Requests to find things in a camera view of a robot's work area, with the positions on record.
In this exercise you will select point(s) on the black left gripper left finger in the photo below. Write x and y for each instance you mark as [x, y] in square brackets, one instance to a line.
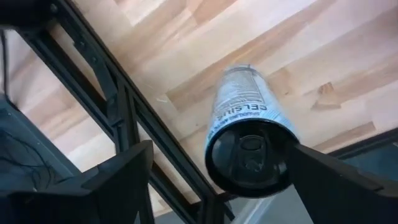
[93, 199]

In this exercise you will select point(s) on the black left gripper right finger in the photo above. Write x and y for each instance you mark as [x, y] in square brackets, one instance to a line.
[342, 199]

